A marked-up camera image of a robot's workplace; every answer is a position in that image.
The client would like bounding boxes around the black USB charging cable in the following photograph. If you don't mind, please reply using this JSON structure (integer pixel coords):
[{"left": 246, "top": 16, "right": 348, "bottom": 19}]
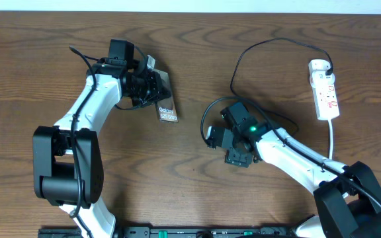
[{"left": 230, "top": 37, "right": 334, "bottom": 136}]

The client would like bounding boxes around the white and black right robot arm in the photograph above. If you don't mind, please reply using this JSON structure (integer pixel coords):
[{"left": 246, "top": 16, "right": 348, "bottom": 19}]
[{"left": 200, "top": 101, "right": 381, "bottom": 237}]

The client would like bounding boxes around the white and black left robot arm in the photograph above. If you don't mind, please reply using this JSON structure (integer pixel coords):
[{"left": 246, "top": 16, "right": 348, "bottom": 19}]
[{"left": 32, "top": 39, "right": 171, "bottom": 237}]

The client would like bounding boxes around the white power strip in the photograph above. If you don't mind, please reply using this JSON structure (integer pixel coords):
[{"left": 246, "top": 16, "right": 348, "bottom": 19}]
[{"left": 310, "top": 71, "right": 340, "bottom": 121}]

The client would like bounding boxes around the white USB charger plug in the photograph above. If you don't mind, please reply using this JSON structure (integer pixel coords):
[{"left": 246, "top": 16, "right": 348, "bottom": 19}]
[{"left": 308, "top": 59, "right": 333, "bottom": 75}]

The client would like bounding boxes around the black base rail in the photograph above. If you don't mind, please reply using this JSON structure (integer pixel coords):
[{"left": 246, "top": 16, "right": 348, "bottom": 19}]
[{"left": 37, "top": 227, "right": 296, "bottom": 238}]

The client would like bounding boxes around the bronze Galaxy smartphone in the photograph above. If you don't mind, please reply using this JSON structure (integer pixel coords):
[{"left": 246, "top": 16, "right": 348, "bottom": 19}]
[{"left": 155, "top": 69, "right": 178, "bottom": 123}]

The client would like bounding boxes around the white power strip cord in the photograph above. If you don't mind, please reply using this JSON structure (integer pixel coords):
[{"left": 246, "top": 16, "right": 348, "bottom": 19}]
[{"left": 327, "top": 119, "right": 335, "bottom": 160}]

